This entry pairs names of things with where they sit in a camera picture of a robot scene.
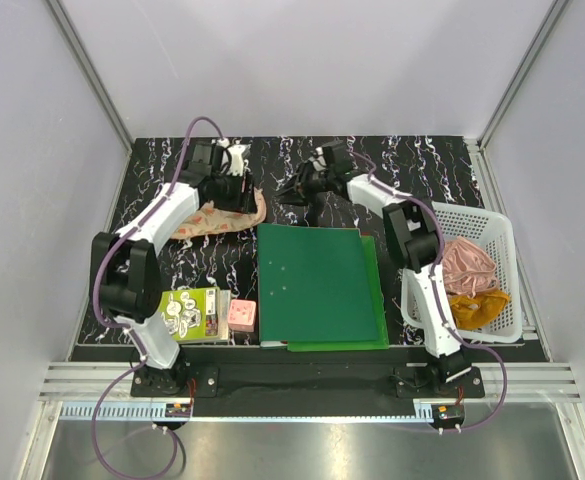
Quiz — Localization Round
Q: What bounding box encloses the white slotted cable duct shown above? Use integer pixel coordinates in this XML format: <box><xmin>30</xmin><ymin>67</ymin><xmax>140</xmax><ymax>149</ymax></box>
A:
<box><xmin>60</xmin><ymin>399</ymin><xmax>433</xmax><ymax>423</ymax></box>

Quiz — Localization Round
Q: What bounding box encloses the dark green ring binder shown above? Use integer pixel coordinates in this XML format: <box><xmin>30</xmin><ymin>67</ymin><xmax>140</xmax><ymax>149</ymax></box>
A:
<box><xmin>257</xmin><ymin>223</ymin><xmax>379</xmax><ymax>344</ymax></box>

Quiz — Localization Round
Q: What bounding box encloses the pink floral mesh laundry bag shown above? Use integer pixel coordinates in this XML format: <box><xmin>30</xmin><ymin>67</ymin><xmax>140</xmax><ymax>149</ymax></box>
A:
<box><xmin>170</xmin><ymin>189</ymin><xmax>267</xmax><ymax>241</ymax></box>

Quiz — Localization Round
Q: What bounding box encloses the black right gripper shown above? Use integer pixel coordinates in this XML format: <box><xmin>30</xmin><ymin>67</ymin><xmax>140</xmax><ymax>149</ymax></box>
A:
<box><xmin>272</xmin><ymin>161</ymin><xmax>334</xmax><ymax>208</ymax></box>

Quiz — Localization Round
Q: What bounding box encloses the white perforated plastic basket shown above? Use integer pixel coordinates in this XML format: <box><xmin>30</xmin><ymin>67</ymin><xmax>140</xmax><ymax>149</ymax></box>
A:
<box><xmin>400</xmin><ymin>201</ymin><xmax>525</xmax><ymax>345</ymax></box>

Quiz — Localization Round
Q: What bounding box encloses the aluminium frame post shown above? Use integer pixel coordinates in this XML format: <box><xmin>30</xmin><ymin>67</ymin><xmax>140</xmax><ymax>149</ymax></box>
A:
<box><xmin>43</xmin><ymin>0</ymin><xmax>134</xmax><ymax>152</ymax></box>
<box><xmin>477</xmin><ymin>0</ymin><xmax>571</xmax><ymax>150</ymax></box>

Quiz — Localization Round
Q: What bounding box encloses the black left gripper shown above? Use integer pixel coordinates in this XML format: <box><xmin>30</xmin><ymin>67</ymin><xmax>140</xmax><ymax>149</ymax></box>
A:
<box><xmin>211</xmin><ymin>168</ymin><xmax>256</xmax><ymax>214</ymax></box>

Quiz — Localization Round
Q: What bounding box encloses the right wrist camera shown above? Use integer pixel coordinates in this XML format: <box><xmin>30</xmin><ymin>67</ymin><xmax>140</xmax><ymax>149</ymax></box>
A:
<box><xmin>309</xmin><ymin>141</ymin><xmax>353</xmax><ymax>173</ymax></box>

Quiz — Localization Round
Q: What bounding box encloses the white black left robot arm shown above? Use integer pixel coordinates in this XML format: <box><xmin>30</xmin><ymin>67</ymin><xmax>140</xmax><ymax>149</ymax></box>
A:
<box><xmin>90</xmin><ymin>171</ymin><xmax>257</xmax><ymax>396</ymax></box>

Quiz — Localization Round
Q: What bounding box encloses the lime green illustrated book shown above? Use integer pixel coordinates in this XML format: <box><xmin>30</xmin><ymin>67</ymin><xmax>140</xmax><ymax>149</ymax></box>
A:
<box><xmin>159</xmin><ymin>287</ymin><xmax>231</xmax><ymax>344</ymax></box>

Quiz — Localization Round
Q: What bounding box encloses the aluminium rail crossbar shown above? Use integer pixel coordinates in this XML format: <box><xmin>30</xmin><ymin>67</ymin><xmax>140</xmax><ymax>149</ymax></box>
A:
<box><xmin>39</xmin><ymin>362</ymin><xmax>581</xmax><ymax>403</ymax></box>

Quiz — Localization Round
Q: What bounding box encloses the small pink box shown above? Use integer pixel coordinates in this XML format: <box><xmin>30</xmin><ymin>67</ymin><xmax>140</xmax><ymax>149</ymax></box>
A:
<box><xmin>227</xmin><ymin>299</ymin><xmax>257</xmax><ymax>333</ymax></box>

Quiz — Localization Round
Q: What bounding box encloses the light green folder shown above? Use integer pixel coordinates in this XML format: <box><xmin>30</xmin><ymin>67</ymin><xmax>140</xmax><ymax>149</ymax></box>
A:
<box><xmin>287</xmin><ymin>235</ymin><xmax>389</xmax><ymax>353</ymax></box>

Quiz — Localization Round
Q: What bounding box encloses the right aluminium frame post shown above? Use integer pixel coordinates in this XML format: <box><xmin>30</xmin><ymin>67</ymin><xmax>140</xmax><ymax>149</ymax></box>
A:
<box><xmin>477</xmin><ymin>0</ymin><xmax>571</xmax><ymax>150</ymax></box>

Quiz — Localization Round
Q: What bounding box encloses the pink lace garment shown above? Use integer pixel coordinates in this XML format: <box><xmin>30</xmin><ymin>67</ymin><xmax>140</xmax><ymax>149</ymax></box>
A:
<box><xmin>442</xmin><ymin>236</ymin><xmax>499</xmax><ymax>298</ymax></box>

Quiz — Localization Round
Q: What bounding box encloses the left aluminium frame post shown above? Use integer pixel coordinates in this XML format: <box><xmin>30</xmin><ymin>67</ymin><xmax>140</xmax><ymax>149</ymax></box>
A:
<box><xmin>43</xmin><ymin>0</ymin><xmax>134</xmax><ymax>152</ymax></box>

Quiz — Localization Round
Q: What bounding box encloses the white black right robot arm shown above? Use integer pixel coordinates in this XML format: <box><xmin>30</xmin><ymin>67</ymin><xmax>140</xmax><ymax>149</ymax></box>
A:
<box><xmin>277</xmin><ymin>162</ymin><xmax>471</xmax><ymax>397</ymax></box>

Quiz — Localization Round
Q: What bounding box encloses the mustard yellow garment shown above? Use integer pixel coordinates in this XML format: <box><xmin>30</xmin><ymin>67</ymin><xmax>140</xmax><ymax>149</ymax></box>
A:
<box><xmin>448</xmin><ymin>290</ymin><xmax>510</xmax><ymax>330</ymax></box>

